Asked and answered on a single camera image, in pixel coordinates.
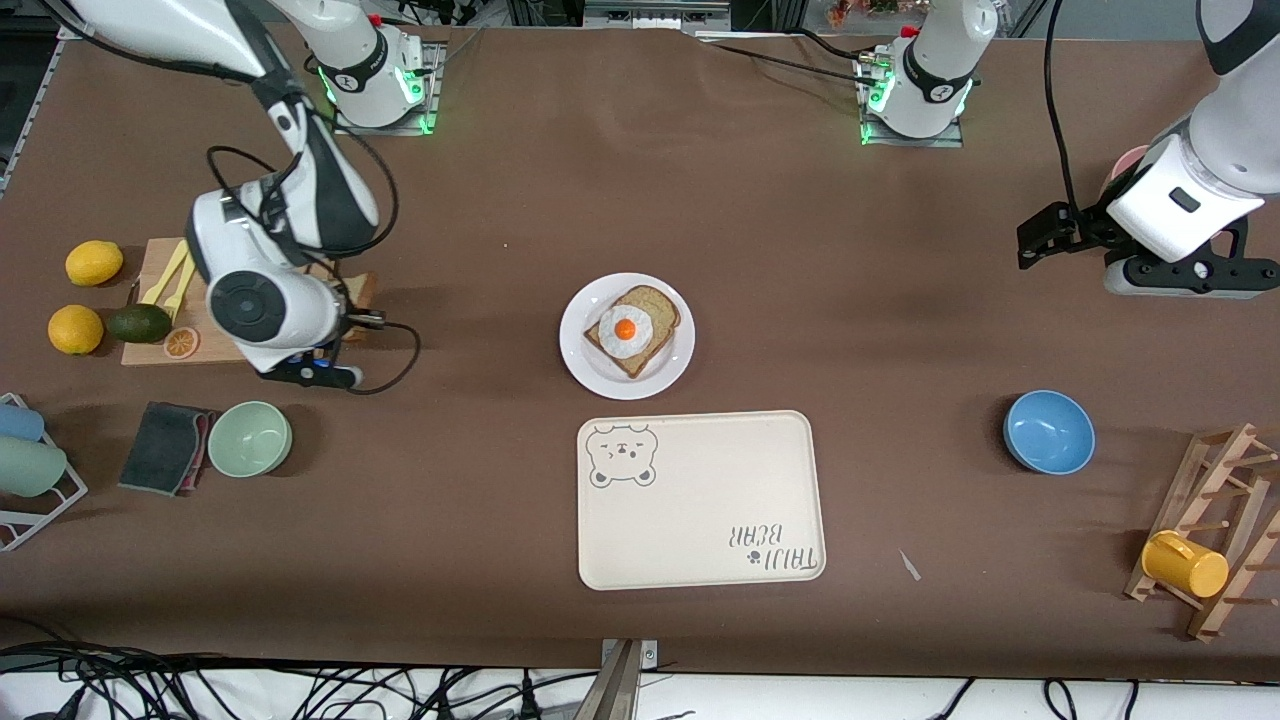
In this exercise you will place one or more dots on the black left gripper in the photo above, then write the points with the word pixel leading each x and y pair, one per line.
pixel 1086 229

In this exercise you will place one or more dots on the white round plate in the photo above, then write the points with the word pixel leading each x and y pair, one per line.
pixel 600 375

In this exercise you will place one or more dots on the fried egg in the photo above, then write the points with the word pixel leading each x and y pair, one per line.
pixel 626 332

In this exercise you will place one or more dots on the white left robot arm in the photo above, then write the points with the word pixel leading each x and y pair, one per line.
pixel 935 70

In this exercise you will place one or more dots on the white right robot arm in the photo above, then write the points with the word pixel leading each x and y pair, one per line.
pixel 270 300

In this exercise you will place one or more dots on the pink bowl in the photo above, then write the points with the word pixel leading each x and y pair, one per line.
pixel 1125 170

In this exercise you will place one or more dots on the pale green bowl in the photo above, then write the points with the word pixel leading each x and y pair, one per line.
pixel 250 440

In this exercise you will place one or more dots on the orange slice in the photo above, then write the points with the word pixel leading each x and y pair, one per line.
pixel 181 343

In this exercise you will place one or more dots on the blue bowl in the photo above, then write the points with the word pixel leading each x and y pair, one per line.
pixel 1048 432

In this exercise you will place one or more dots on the wooden cutting board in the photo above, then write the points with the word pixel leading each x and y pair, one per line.
pixel 165 270

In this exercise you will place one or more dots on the dark green avocado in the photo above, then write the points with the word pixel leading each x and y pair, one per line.
pixel 140 324

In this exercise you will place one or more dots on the dark grey folded cloth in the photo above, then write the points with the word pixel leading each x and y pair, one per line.
pixel 160 448

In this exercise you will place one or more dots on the yellow lemon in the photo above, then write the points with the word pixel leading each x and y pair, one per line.
pixel 94 263

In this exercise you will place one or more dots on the colourful flower bunch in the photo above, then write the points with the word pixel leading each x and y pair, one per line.
pixel 865 10

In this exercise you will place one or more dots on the orange-yellow lemon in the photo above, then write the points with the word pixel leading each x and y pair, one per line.
pixel 76 330

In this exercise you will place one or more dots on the wooden cup rack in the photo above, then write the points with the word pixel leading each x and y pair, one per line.
pixel 1240 500

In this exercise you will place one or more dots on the small white paper scrap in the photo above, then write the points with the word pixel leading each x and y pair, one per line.
pixel 909 565

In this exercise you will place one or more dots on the light blue cup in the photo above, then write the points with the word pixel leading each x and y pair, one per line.
pixel 20 422

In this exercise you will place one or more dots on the yellow cup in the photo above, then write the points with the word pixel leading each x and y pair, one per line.
pixel 1185 566

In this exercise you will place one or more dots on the pale green cup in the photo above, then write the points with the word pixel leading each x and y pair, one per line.
pixel 30 467

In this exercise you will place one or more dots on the beige bear print tray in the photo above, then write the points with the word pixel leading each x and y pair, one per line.
pixel 700 500

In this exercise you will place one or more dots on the grey metal box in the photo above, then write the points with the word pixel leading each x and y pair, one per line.
pixel 655 15

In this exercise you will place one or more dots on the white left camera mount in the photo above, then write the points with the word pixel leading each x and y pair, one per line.
pixel 1180 205

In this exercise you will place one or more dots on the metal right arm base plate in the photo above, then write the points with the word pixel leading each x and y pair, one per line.
pixel 385 130

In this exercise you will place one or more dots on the metal camera pole bracket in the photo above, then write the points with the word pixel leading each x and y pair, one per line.
pixel 620 685

